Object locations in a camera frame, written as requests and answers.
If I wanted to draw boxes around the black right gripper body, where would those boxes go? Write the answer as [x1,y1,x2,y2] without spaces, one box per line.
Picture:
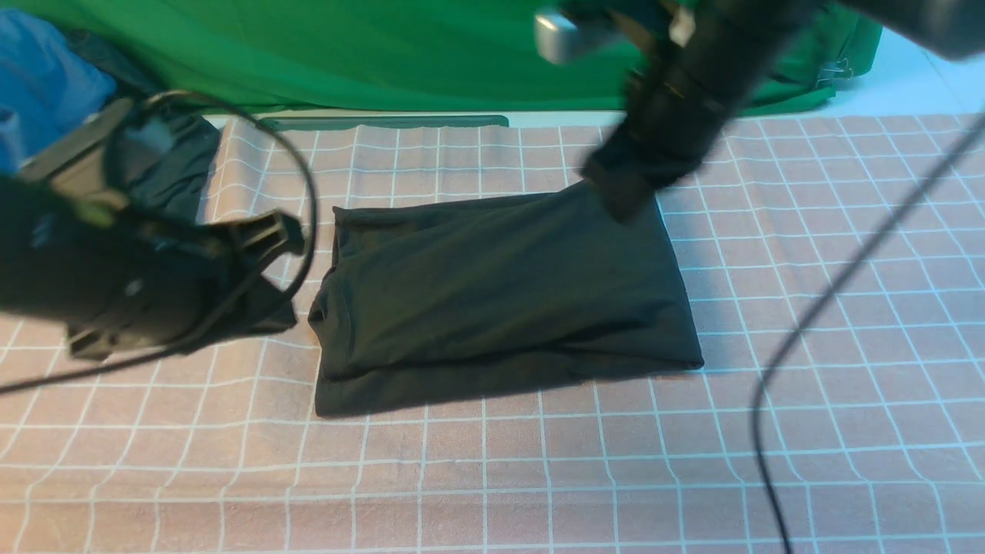
[579,115,728,223]

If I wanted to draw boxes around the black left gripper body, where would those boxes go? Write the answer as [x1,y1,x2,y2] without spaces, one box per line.
[68,210,306,361]

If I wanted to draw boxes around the dark gray long-sleeve shirt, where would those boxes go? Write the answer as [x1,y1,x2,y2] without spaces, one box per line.
[309,182,704,419]

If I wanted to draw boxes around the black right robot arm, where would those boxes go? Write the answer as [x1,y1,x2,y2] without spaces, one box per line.
[535,1,826,223]

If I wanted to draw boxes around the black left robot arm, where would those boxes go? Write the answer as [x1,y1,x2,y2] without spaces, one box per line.
[2,90,318,362]

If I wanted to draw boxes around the dark gray crumpled garment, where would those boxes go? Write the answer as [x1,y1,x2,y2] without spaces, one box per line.
[65,29,221,221]

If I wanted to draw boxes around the pink grid-pattern tablecloth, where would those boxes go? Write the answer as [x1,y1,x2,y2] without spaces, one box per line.
[2,115,984,553]

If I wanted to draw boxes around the clear binder clip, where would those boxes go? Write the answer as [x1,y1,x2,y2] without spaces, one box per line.
[816,58,854,88]

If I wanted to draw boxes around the blue crumpled garment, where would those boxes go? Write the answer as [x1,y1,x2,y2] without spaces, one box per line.
[1,9,116,175]

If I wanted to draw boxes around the green backdrop cloth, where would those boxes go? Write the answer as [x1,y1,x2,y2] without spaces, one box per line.
[0,0,883,116]

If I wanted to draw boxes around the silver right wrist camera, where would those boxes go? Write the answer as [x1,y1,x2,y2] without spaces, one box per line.
[533,2,627,65]

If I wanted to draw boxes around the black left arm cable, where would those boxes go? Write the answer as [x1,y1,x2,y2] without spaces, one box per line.
[0,91,320,395]

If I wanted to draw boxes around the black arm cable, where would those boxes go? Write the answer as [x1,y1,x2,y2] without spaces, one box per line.
[0,91,320,395]
[750,115,985,554]

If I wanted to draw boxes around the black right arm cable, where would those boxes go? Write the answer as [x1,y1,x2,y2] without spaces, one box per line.
[750,115,985,554]

